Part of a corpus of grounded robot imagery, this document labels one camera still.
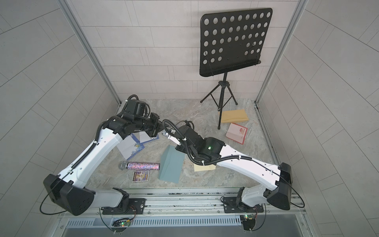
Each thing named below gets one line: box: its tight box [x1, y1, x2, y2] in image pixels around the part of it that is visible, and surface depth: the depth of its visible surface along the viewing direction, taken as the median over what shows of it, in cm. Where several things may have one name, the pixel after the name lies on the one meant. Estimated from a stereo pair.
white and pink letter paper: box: [225, 122, 248, 145], surface depth 101 cm
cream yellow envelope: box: [193, 163, 217, 172], surface depth 84 cm
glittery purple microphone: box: [118, 160, 161, 171], surface depth 82 cm
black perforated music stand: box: [199, 7, 273, 130], surface depth 69 cm
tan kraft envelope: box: [220, 109, 249, 123], surface depth 110 cm
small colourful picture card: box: [131, 170, 150, 183], surface depth 80 cm
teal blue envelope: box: [158, 144, 186, 184], surface depth 86 cm
